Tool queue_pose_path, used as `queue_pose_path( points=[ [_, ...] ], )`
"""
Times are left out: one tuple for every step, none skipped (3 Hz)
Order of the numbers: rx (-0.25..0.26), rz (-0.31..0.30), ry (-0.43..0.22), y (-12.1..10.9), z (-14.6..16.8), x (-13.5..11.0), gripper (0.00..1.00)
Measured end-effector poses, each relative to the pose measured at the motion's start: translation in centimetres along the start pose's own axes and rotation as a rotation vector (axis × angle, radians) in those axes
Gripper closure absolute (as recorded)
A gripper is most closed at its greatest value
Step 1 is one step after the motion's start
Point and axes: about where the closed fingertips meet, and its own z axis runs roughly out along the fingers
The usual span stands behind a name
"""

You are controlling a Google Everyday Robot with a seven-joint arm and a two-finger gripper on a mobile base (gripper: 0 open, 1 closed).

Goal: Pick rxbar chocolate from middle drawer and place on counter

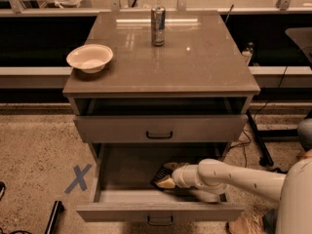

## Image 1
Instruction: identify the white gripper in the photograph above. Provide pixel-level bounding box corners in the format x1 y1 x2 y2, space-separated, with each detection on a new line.
155 162 197 189

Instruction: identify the black rxbar chocolate wrapper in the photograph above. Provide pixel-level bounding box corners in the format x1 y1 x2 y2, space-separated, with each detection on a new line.
150 166 173 191

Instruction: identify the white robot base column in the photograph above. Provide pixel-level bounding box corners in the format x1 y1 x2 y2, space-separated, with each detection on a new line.
275 158 312 234

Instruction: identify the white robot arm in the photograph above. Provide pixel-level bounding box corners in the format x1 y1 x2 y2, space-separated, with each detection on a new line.
152 159 286 201

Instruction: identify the open grey middle drawer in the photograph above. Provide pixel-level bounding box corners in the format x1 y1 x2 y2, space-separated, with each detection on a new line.
77 143 244 226

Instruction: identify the grey drawer cabinet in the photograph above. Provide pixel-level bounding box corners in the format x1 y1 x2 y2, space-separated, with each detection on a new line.
62 10 261 148

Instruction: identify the blue tape cross mark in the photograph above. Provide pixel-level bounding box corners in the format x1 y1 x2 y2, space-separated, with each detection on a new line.
64 164 92 194

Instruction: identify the black bar on floor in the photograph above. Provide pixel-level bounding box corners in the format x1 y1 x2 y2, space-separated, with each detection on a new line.
45 201 64 234

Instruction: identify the black table leg stand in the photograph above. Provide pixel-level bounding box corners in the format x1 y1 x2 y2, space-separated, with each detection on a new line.
247 111 312 167

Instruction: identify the silver blue energy drink can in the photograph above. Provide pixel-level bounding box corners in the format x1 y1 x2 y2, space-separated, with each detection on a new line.
151 6 166 46

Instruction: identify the black shoe at left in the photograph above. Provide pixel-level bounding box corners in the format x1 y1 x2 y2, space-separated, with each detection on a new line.
0 181 6 201

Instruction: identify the black floor cable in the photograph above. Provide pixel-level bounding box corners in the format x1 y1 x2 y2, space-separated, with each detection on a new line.
228 129 253 169

